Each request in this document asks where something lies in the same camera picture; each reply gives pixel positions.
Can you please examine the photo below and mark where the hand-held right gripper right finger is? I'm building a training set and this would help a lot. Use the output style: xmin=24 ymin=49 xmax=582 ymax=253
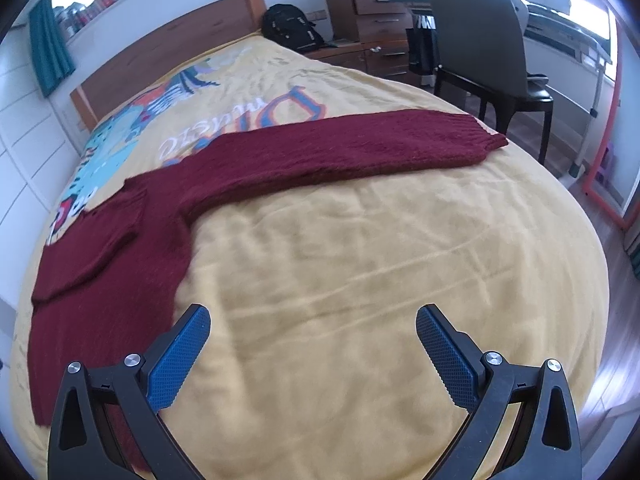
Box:
xmin=416 ymin=303 xmax=583 ymax=480

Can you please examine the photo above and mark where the dark grey chair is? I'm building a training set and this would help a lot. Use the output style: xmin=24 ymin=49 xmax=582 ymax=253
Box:
xmin=426 ymin=0 xmax=555 ymax=165

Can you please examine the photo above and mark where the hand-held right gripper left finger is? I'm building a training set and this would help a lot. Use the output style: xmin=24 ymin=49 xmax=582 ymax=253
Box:
xmin=47 ymin=303 xmax=211 ymax=480

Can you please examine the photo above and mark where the teal curtain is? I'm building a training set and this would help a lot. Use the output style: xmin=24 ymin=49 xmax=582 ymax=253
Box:
xmin=28 ymin=0 xmax=76 ymax=98

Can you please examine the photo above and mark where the black backpack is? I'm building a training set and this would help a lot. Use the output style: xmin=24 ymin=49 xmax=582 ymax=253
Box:
xmin=261 ymin=4 xmax=326 ymax=52

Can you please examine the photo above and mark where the wooden drawer cabinet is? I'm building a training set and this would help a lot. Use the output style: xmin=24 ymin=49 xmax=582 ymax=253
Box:
xmin=303 ymin=0 xmax=426 ymax=86

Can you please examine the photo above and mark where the red framed mirror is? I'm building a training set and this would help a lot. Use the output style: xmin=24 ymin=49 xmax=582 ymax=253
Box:
xmin=581 ymin=7 xmax=632 ymax=231

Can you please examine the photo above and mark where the dark red knitted sweater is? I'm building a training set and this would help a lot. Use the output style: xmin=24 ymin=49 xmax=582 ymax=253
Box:
xmin=27 ymin=109 xmax=509 ymax=475

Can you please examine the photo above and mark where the white wardrobe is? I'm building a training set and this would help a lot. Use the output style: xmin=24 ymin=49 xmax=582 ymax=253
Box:
xmin=0 ymin=47 xmax=88 ymax=241

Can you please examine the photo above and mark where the wooden bed headboard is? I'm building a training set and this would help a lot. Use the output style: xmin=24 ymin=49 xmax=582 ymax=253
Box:
xmin=70 ymin=0 xmax=266 ymax=132

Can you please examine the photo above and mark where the yellow printed blanket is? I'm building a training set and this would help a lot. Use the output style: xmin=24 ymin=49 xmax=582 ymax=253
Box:
xmin=9 ymin=33 xmax=615 ymax=480

